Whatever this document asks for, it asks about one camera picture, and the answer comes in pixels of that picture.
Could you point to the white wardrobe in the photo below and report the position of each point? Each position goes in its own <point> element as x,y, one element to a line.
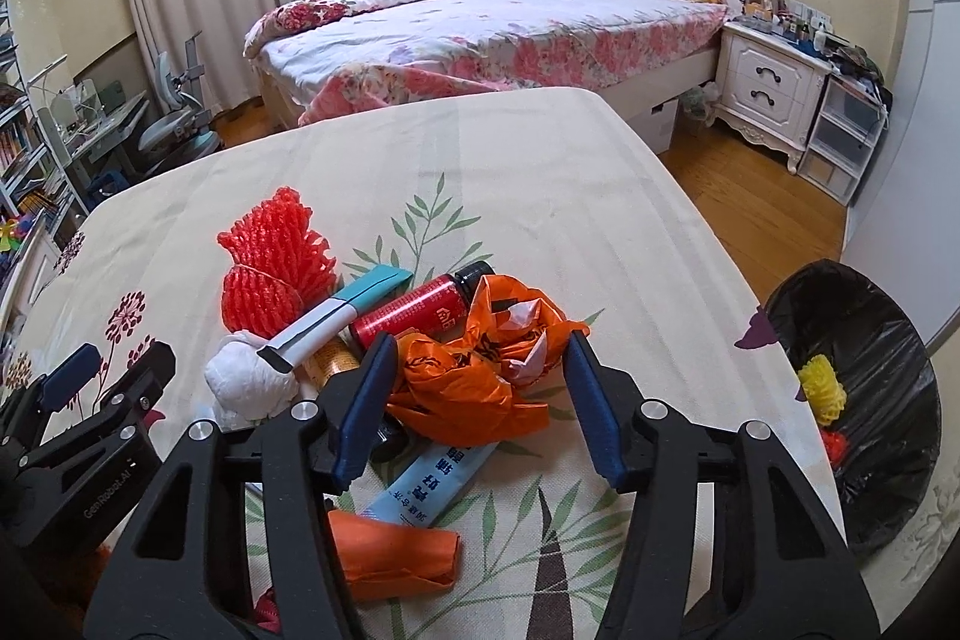
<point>915,123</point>

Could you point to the grey study desk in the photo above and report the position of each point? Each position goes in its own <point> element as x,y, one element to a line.
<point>105,123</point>

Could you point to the orange folded bag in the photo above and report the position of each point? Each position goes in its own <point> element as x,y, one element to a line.
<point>390,557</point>

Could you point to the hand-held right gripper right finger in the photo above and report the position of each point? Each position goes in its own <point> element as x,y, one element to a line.
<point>592,400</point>

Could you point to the yellow bottle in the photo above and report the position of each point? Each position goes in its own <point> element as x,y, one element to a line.
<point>330,364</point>

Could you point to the grey office chair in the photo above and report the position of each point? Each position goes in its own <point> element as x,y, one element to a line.
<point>176,123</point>

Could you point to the clutter of small bottles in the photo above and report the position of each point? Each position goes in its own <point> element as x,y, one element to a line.
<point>784,21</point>

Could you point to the white storage box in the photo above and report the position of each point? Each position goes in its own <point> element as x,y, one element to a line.
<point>656,123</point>

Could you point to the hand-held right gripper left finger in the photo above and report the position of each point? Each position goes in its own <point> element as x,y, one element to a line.
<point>367,400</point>

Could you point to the trash bin with black liner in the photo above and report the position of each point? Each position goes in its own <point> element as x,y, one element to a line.
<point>885,385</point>

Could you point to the white bookshelf with books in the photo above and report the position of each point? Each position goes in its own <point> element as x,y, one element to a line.
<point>30,145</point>

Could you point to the red can with black cap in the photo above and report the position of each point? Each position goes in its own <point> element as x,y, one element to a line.
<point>412,310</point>

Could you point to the white tufted bed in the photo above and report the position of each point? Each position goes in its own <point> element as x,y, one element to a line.
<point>570,21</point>

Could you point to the teal and white tube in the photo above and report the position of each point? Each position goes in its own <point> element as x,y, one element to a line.
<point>360,296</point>

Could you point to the red foam fruit net scrap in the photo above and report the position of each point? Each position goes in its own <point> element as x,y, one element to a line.
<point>836,445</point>

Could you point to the colourful toys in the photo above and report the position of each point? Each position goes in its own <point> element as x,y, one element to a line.
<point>13,235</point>

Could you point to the white low cabinet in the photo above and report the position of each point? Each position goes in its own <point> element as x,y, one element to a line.
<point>26,280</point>

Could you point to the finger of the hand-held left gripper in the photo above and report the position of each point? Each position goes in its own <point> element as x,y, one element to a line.
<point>142,377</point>
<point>71,377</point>

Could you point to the large red foam fruit net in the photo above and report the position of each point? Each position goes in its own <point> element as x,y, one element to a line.
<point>277,235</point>

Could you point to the yellow foam fruit net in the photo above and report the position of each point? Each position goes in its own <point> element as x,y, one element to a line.
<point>821,389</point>

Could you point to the clear plastic drawer unit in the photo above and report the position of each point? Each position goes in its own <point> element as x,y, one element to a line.
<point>844,138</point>

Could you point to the small red foam fruit net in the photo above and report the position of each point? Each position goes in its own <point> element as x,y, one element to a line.
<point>251,302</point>

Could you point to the white nightstand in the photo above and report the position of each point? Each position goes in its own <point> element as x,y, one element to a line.
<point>765,85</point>

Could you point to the white tissue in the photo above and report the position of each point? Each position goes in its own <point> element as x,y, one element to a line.
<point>240,377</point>

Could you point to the light blue paper packet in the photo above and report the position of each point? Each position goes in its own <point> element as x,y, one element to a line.
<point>435,482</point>

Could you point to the orange plastic bag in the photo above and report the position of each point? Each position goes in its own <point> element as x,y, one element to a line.
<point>465,385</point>

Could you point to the floral printed tablecloth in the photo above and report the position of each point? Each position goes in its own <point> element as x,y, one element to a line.
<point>450,160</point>

